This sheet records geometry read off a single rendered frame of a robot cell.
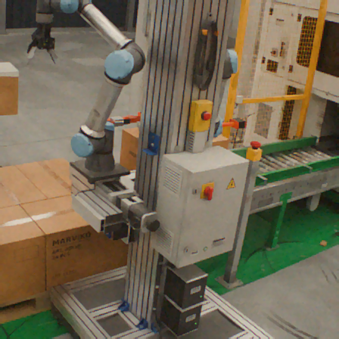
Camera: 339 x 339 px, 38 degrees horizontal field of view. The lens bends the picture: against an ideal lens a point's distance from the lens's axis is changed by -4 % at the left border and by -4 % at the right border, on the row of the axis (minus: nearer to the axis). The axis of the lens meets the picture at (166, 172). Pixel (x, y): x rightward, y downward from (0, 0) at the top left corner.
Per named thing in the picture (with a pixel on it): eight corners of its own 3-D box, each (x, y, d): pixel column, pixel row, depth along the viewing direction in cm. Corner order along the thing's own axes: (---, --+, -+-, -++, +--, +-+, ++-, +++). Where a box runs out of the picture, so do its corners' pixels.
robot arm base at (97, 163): (120, 169, 249) (122, 150, 245) (94, 174, 240) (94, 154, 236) (105, 158, 260) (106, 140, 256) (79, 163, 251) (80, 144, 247)
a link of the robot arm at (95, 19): (159, 57, 224) (86, -13, 227) (148, 60, 215) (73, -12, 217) (144, 75, 230) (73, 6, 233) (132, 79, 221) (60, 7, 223)
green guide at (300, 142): (307, 141, 491) (309, 132, 488) (315, 144, 484) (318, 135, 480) (183, 163, 397) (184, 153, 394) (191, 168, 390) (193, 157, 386)
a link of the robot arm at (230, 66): (189, 127, 282) (209, 42, 245) (216, 129, 284) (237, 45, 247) (191, 141, 274) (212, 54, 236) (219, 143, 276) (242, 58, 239)
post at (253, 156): (228, 278, 356) (254, 146, 317) (234, 282, 351) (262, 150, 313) (222, 280, 352) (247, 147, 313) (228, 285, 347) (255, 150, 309)
